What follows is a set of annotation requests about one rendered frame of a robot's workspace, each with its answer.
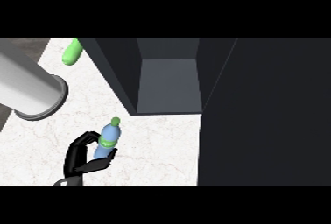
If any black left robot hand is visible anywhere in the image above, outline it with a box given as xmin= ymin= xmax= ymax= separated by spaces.
xmin=62 ymin=130 xmax=119 ymax=186

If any blue water bottle green cap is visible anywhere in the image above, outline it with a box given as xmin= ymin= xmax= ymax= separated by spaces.
xmin=91 ymin=116 xmax=122 ymax=160

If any dark grey cabinet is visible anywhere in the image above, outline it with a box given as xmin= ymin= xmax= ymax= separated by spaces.
xmin=77 ymin=38 xmax=239 ymax=116

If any dark grey cabinet door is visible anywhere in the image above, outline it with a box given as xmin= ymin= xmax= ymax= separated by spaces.
xmin=196 ymin=38 xmax=331 ymax=187

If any pale grey cylindrical appliance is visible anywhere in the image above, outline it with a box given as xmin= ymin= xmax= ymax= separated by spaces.
xmin=0 ymin=38 xmax=69 ymax=122

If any green cucumber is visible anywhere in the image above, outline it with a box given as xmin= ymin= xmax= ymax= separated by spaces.
xmin=60 ymin=38 xmax=85 ymax=67

